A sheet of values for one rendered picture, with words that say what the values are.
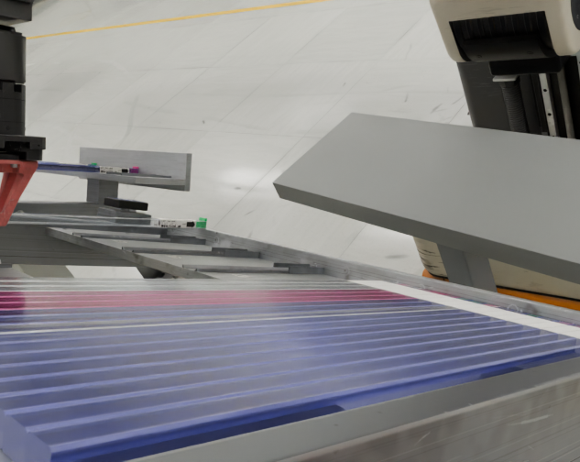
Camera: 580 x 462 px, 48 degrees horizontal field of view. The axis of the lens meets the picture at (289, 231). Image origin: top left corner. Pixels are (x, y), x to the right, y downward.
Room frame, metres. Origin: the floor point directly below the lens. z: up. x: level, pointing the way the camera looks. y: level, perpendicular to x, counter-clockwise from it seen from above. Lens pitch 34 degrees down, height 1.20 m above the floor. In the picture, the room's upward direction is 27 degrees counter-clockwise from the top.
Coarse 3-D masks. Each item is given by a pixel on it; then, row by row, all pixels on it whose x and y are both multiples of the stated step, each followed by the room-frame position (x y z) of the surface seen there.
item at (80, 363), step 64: (0, 320) 0.25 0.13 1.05; (64, 320) 0.26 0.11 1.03; (128, 320) 0.27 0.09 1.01; (192, 320) 0.28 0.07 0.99; (256, 320) 0.29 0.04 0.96; (320, 320) 0.30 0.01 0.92; (384, 320) 0.32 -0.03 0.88; (448, 320) 0.34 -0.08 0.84; (512, 320) 0.36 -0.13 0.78; (0, 384) 0.17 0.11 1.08; (64, 384) 0.17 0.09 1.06; (128, 384) 0.18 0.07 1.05; (192, 384) 0.18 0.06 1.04; (256, 384) 0.18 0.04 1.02; (320, 384) 0.19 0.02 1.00; (384, 384) 0.19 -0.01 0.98; (448, 384) 0.21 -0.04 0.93; (0, 448) 0.15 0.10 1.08; (64, 448) 0.13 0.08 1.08; (128, 448) 0.14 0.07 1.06
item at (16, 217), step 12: (12, 216) 0.68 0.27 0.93; (24, 216) 0.69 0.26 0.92; (36, 216) 0.69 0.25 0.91; (48, 216) 0.70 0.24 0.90; (60, 216) 0.71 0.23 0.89; (72, 216) 0.71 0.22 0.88; (84, 216) 0.72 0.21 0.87; (96, 216) 0.73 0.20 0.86; (108, 216) 0.74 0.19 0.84; (120, 216) 0.75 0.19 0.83
